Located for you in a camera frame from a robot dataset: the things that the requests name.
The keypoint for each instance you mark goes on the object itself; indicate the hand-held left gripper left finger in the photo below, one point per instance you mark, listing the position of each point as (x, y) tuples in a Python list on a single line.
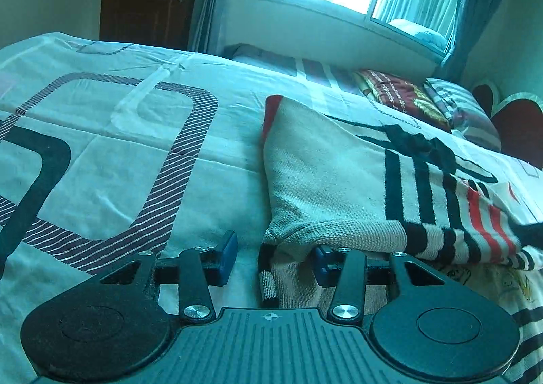
[(228, 256)]

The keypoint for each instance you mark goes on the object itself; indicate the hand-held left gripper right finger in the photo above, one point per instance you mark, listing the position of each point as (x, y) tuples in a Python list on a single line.
[(323, 267)]

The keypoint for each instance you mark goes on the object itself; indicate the striped knit sweater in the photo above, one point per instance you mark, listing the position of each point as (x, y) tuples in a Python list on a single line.
[(339, 180)]

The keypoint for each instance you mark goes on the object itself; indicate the patterned bed sheet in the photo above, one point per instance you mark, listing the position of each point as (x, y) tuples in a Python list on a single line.
[(118, 146)]

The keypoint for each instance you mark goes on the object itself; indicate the white cartoon print garment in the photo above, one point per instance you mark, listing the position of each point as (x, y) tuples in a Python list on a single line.
[(488, 282)]

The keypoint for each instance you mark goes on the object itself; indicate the red patterned pillow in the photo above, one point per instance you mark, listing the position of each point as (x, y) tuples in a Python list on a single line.
[(394, 93)]

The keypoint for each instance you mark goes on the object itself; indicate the striped pillow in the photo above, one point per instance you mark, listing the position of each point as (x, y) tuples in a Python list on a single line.
[(462, 110)]

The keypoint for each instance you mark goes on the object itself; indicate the red heart-shaped headboard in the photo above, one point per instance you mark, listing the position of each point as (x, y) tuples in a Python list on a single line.
[(519, 125)]

